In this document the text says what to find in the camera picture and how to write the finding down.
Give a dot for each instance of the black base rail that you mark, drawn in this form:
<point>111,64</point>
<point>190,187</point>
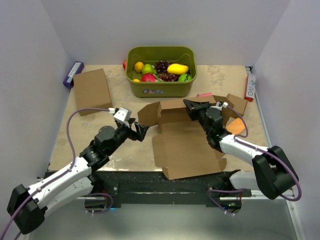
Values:
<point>153,188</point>

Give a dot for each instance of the closed brown cardboard box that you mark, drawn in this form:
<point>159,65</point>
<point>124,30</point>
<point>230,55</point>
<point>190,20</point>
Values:
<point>91,90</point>

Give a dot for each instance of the red fruit behind bin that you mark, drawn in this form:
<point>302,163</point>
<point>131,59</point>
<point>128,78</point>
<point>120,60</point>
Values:
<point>124,64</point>

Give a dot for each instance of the purple grapes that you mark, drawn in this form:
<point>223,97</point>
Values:
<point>168,77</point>
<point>162,66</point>

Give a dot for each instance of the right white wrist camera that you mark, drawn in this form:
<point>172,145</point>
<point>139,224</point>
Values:
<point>222,104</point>

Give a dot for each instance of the purple white box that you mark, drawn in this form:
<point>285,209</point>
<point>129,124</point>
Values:
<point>77,68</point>

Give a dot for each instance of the pink dragon fruit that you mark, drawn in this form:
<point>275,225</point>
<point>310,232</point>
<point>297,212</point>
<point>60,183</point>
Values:
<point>149,77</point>

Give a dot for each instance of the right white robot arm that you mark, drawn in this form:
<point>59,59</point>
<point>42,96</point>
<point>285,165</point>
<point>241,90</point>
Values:
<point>272,172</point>

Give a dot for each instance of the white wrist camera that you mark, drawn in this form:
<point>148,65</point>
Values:
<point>121,116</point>
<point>222,104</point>

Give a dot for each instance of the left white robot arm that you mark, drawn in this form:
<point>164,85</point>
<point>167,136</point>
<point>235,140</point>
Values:
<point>30,206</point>

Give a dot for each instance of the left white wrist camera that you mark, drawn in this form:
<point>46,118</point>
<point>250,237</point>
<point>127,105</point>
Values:
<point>121,116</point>

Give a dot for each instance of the green pear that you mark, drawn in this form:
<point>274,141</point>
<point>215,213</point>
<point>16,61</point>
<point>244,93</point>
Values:
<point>148,69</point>

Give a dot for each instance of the pink sponge block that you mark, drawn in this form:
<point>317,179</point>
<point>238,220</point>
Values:
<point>204,94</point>

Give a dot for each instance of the upper purple grapes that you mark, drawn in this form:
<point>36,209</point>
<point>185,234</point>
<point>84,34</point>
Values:
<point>162,66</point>

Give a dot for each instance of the yellow mango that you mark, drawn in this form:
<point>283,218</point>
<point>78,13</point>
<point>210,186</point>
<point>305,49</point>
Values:
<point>177,69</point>

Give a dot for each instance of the orange fruit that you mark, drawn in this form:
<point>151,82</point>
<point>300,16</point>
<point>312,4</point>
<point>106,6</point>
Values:
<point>138,66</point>

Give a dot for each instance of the small brown cardboard box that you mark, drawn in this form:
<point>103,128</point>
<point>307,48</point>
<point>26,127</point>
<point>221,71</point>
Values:
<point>239,104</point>

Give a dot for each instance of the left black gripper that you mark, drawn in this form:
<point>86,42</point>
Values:
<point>141,130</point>

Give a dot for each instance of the red white toothpaste box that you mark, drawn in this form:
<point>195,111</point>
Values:
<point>250,87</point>

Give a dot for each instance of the orange sponge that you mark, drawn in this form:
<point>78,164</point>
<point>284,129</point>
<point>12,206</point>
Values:
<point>236,126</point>

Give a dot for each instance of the lower purple grapes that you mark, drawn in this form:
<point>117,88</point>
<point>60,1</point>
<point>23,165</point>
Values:
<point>168,77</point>

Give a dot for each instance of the olive green plastic bin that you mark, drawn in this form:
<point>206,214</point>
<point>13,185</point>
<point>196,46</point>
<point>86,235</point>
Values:
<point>151,55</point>

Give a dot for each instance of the brown cardboard paper box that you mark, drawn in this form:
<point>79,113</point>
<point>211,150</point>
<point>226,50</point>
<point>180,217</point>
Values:
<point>180,149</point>

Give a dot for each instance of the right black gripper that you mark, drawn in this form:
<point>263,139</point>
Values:
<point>193,108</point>

